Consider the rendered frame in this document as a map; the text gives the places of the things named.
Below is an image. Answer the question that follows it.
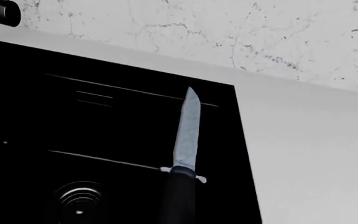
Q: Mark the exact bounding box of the round black sink drain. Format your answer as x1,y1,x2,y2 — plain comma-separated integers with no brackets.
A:
53,180,104,224

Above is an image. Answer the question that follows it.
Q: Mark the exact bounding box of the black glass cooktop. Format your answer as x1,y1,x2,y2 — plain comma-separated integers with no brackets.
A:
0,37,264,224

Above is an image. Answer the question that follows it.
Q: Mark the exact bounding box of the black sink faucet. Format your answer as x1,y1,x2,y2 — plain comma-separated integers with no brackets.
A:
0,0,22,28

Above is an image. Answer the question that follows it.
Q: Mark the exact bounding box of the black-handled steel knife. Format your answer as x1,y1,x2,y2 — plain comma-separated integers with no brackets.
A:
158,86,208,224

